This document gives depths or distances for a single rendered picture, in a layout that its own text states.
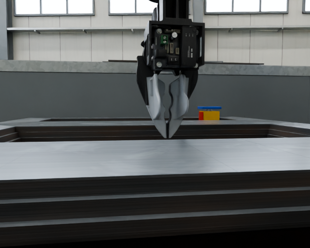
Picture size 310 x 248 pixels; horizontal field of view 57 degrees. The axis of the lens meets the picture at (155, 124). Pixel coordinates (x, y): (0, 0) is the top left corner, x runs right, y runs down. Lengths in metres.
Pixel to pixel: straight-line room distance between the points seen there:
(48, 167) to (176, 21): 0.24
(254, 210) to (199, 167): 0.05
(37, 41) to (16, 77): 9.13
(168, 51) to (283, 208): 0.24
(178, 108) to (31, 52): 9.91
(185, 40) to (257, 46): 9.45
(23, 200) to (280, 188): 0.16
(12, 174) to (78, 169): 0.04
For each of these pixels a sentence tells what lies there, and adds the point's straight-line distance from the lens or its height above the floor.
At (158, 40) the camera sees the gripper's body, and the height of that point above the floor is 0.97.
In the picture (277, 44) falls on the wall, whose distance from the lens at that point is 10.02.
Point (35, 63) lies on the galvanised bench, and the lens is 1.12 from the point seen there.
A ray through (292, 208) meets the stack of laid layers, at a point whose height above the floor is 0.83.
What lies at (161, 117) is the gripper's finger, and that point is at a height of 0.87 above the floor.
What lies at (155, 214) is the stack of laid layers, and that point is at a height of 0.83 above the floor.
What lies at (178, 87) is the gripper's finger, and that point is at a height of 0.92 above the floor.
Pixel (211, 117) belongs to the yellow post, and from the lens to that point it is 0.91.
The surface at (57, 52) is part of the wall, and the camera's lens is 9.95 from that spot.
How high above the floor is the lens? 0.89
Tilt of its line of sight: 4 degrees down
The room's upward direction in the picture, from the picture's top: straight up
